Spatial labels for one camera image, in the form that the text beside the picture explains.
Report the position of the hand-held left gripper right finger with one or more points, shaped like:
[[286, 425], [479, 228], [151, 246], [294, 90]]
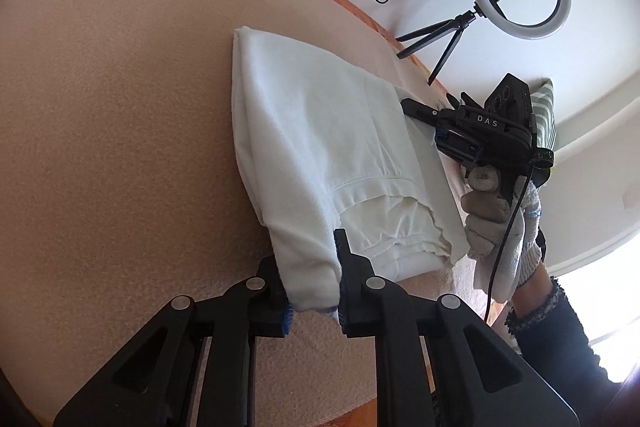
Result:
[[345, 312]]

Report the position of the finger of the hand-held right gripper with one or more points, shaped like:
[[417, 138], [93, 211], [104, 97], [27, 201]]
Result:
[[455, 144], [420, 109]]

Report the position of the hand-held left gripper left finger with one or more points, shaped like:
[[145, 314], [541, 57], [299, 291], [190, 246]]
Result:
[[286, 319]]

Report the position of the white t-shirt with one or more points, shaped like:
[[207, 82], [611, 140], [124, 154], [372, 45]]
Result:
[[310, 132]]

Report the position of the person's right forearm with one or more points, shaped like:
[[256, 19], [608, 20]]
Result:
[[560, 332]]

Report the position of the person's right hand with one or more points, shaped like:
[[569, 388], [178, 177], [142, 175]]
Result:
[[525, 237]]

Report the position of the green and white patterned cloth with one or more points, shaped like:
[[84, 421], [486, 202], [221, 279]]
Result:
[[545, 107]]

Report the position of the small black tripod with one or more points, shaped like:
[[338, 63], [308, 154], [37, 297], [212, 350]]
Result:
[[425, 37]]

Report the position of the bright window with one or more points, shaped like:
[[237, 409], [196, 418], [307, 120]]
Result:
[[615, 282]]

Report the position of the beige blanket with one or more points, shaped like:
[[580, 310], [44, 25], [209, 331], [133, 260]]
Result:
[[125, 107]]

